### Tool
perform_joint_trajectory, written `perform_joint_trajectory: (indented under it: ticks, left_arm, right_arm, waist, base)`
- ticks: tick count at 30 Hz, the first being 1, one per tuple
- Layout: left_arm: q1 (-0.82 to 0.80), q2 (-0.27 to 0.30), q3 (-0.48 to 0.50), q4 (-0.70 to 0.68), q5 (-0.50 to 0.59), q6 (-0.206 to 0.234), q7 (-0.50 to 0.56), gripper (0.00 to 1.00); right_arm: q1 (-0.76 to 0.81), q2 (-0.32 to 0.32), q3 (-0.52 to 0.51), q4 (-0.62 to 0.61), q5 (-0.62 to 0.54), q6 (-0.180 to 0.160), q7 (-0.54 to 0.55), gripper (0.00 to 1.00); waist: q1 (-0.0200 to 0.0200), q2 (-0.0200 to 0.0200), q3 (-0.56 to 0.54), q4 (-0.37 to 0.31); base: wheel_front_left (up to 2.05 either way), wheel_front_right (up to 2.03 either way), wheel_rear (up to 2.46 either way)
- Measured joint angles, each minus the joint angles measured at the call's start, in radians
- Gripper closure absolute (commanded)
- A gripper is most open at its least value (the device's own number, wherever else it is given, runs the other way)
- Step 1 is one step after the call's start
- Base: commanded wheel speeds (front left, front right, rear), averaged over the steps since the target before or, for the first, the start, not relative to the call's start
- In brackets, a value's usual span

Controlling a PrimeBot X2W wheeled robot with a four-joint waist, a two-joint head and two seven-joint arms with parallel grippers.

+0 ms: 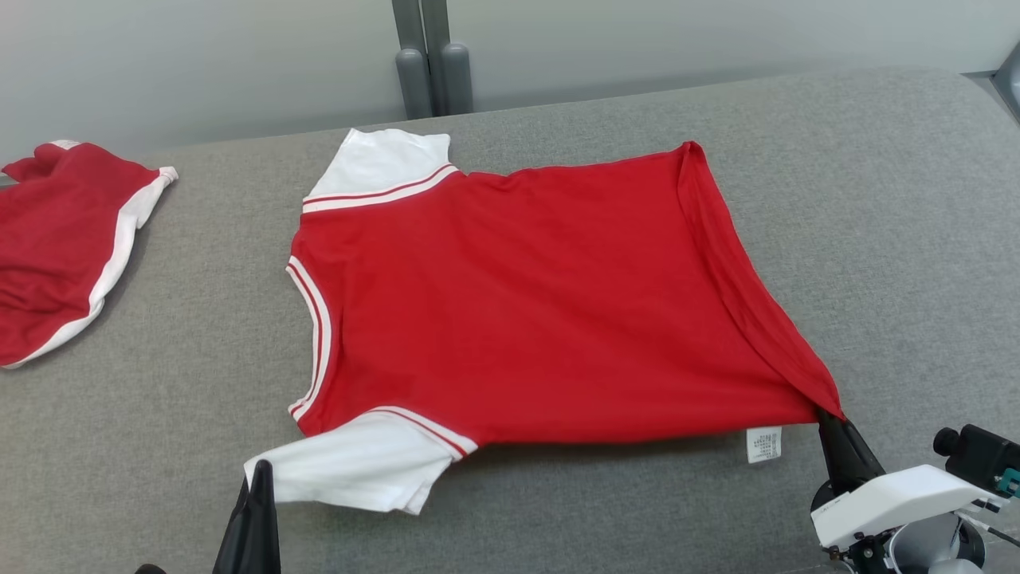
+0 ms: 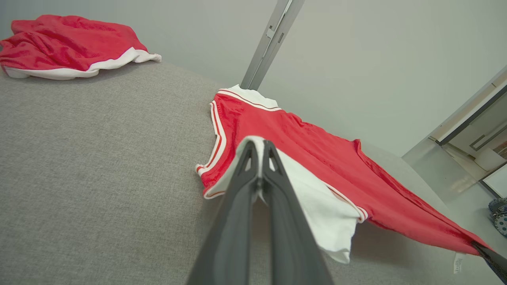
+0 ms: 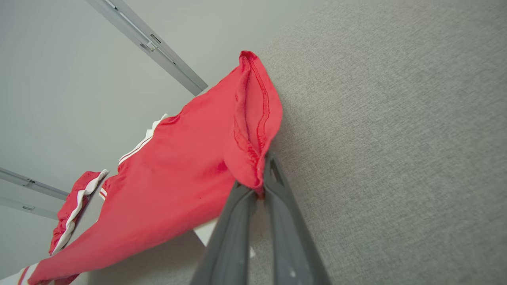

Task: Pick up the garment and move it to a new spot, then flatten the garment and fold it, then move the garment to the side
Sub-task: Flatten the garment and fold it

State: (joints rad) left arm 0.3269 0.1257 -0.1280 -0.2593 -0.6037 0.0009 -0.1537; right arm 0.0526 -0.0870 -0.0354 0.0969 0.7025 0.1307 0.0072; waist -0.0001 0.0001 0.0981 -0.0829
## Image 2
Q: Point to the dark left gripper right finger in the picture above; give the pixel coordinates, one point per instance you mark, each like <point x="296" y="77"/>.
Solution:
<point x="289" y="237"/>

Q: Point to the blue patterned round object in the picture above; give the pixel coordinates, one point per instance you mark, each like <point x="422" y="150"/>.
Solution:
<point x="500" y="215"/>

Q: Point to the red white sleeveless jersey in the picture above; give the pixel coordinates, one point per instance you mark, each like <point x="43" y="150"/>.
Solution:
<point x="317" y="158"/>

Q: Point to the grey partition post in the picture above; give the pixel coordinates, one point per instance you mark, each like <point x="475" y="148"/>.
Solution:
<point x="269" y="39"/>
<point x="283" y="35"/>

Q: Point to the dark framed glass partition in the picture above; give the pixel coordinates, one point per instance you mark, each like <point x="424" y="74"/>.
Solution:
<point x="475" y="118"/>

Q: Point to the red white-striped shorts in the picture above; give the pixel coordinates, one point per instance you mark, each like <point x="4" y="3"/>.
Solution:
<point x="67" y="43"/>

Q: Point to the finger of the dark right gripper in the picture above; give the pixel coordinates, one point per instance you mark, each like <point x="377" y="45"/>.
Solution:
<point x="500" y="273"/>
<point x="493" y="255"/>

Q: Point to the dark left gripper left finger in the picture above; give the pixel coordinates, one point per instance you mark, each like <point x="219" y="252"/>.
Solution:
<point x="233" y="221"/>

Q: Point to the grey upholstered sofa cushion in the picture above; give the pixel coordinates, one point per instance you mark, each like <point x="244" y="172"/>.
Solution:
<point x="99" y="178"/>

